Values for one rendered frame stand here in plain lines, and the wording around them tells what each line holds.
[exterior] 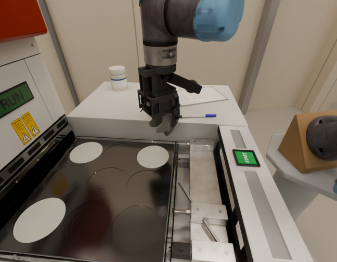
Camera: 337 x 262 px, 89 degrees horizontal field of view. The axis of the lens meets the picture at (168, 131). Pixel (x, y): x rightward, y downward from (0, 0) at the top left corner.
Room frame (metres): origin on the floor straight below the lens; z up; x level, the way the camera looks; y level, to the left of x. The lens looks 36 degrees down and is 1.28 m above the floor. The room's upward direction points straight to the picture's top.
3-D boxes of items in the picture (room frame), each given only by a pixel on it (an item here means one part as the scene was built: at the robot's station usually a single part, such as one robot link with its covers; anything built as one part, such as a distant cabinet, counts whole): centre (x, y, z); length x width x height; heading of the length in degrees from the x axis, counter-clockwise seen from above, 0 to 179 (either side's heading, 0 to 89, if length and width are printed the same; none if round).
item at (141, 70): (0.41, 0.02, 1.11); 0.09 x 0.08 x 0.12; 125
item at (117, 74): (0.78, 0.23, 1.01); 0.07 x 0.07 x 0.10
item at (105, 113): (0.67, 0.03, 0.89); 0.62 x 0.35 x 0.14; 85
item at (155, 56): (0.41, 0.02, 1.19); 0.08 x 0.08 x 0.05
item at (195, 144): (0.45, -0.11, 0.89); 0.08 x 0.03 x 0.03; 85
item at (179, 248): (0.13, -0.02, 0.90); 0.04 x 0.02 x 0.03; 85
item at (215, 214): (0.21, -0.09, 0.89); 0.08 x 0.03 x 0.03; 85
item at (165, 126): (0.40, 0.01, 1.01); 0.06 x 0.03 x 0.09; 125
